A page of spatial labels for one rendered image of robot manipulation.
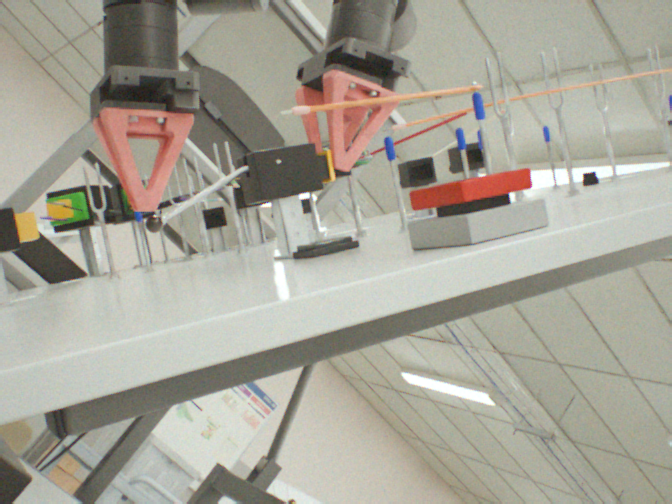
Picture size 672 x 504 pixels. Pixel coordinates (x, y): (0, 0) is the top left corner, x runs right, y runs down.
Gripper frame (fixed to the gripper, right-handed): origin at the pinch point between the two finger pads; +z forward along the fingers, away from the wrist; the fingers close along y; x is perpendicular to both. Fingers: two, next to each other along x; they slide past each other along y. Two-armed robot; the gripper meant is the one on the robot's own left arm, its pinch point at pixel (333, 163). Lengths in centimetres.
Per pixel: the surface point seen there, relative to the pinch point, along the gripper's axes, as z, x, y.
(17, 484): 22.4, 23.8, -32.3
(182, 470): 96, -116, 377
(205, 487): 45, -25, 83
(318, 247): 8.5, 3.3, -7.7
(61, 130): -146, -46, 756
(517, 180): 5.0, 1.5, -27.6
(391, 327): 13.7, 1.5, -17.3
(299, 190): 3.6, 3.4, -2.1
